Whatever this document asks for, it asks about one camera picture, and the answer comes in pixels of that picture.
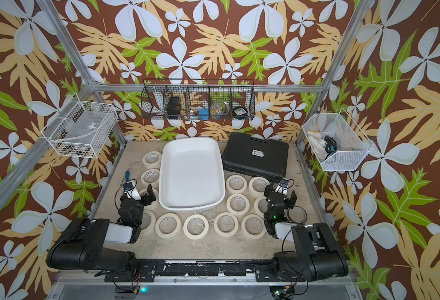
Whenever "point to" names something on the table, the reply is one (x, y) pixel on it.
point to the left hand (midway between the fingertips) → (141, 185)
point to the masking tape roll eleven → (225, 224)
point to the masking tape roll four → (257, 186)
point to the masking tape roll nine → (168, 225)
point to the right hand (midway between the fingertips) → (281, 186)
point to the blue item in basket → (204, 114)
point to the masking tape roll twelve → (260, 205)
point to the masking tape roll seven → (236, 184)
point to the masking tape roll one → (150, 176)
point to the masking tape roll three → (154, 203)
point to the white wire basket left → (80, 129)
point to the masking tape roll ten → (195, 227)
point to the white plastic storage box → (192, 175)
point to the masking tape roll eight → (148, 222)
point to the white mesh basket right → (337, 141)
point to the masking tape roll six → (237, 204)
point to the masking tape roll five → (253, 226)
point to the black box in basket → (174, 107)
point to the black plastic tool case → (257, 159)
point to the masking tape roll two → (152, 160)
